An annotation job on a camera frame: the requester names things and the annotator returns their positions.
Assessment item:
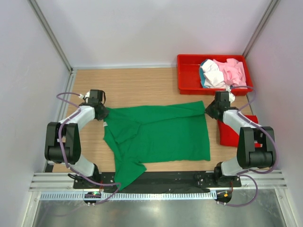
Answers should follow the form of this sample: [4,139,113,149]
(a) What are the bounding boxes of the green t shirt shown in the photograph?
[104,101,211,189]

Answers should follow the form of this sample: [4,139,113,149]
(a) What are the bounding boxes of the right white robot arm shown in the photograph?
[205,91,278,187]

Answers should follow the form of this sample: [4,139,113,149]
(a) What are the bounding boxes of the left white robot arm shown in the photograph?
[45,89,109,189]

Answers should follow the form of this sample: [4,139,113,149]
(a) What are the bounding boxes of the folded red t shirt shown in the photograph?
[218,110,261,152]

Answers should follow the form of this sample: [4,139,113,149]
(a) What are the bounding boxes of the white t shirt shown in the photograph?
[199,59,228,89]

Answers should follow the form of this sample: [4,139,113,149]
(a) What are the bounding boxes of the red plastic bin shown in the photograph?
[177,54,253,95]

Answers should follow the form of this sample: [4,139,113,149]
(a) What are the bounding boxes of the pink t shirt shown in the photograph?
[213,58,247,87]

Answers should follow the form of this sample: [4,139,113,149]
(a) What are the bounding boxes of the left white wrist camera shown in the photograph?
[79,92,90,100]

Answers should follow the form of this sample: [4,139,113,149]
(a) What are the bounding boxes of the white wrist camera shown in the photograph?
[79,92,90,100]
[225,87,235,104]

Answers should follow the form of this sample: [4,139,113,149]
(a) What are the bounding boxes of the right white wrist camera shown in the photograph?
[225,87,235,104]

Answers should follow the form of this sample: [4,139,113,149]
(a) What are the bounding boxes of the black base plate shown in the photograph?
[68,171,241,193]

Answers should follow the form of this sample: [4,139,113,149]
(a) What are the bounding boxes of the front aluminium rail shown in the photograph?
[30,170,287,191]

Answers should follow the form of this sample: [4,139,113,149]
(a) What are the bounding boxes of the left aluminium frame post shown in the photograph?
[28,0,73,73]

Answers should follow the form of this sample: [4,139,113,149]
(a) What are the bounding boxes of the aluminium frame post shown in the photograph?
[28,0,73,73]
[242,0,281,59]

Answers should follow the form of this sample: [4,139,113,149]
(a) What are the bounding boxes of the slotted cable duct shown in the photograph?
[40,191,217,201]

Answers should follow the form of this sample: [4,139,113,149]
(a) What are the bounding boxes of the right aluminium frame post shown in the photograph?
[242,0,281,59]

